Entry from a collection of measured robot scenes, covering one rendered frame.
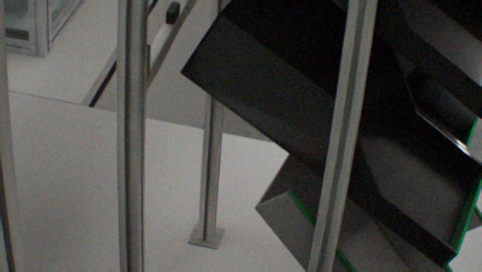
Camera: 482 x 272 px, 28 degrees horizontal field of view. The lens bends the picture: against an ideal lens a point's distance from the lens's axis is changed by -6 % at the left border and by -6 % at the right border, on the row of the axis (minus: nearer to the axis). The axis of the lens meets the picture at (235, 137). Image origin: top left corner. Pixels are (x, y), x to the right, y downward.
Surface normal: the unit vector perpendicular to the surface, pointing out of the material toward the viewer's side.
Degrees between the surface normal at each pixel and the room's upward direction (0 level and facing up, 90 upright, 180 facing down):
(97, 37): 0
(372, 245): 45
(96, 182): 0
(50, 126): 0
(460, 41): 25
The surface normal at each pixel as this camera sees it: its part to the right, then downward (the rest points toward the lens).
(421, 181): 0.45, -0.59
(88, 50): 0.07, -0.79
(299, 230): -0.40, 0.54
